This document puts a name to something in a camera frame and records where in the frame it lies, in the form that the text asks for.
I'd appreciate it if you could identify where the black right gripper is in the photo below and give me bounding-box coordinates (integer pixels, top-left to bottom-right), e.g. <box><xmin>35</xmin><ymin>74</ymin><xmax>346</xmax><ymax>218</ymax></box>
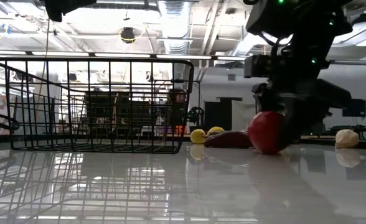
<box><xmin>251</xmin><ymin>77</ymin><xmax>353</xmax><ymax>151</ymax></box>

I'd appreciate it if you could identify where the white hanging cloth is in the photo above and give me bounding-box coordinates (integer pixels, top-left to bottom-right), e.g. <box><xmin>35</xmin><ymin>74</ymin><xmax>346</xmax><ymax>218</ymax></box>
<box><xmin>232</xmin><ymin>101</ymin><xmax>257</xmax><ymax>131</ymax></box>

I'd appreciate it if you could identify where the yellow corn cob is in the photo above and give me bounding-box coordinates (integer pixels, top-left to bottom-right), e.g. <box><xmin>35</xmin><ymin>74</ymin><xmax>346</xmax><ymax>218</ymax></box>
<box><xmin>206</xmin><ymin>126</ymin><xmax>226</xmax><ymax>138</ymax></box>

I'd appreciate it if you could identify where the beige garlic bulb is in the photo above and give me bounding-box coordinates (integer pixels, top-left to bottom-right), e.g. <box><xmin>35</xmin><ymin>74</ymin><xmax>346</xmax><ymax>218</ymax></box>
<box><xmin>334</xmin><ymin>129</ymin><xmax>360</xmax><ymax>149</ymax></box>

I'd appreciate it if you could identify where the black monitor on stand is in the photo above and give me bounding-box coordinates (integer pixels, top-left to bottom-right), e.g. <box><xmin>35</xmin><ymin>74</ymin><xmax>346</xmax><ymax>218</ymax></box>
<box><xmin>342</xmin><ymin>98</ymin><xmax>366</xmax><ymax>118</ymax></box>

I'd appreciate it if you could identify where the yellow lemon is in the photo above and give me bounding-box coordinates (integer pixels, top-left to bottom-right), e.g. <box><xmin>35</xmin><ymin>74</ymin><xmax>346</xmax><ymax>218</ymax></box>
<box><xmin>190</xmin><ymin>128</ymin><xmax>207</xmax><ymax>145</ymax></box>

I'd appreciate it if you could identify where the person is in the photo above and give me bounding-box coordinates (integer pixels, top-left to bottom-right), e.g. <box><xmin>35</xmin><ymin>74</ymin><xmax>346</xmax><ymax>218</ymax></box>
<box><xmin>167</xmin><ymin>88</ymin><xmax>189</xmax><ymax>134</ymax></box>

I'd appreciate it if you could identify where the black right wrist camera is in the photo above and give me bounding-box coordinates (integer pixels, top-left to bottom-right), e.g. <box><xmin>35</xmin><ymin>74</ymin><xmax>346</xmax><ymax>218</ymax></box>
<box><xmin>243</xmin><ymin>54</ymin><xmax>276</xmax><ymax>78</ymax></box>

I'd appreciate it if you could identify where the silver ventilation duct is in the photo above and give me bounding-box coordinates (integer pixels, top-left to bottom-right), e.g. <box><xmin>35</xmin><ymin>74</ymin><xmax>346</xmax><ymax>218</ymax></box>
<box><xmin>156</xmin><ymin>0</ymin><xmax>192</xmax><ymax>55</ymax></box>

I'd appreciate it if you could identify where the black overhead camera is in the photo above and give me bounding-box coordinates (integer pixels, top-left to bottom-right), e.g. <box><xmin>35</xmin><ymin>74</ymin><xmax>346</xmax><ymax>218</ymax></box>
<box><xmin>120</xmin><ymin>27</ymin><xmax>136</xmax><ymax>44</ymax></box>

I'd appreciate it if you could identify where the black wire basket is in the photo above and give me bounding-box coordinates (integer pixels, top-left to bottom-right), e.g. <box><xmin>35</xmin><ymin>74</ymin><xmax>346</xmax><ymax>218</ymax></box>
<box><xmin>0</xmin><ymin>57</ymin><xmax>195</xmax><ymax>154</ymax></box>

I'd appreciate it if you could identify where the black looped cable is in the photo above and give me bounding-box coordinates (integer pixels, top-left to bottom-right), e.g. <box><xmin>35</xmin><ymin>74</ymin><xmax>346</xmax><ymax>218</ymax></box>
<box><xmin>0</xmin><ymin>111</ymin><xmax>21</xmax><ymax>131</ymax></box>

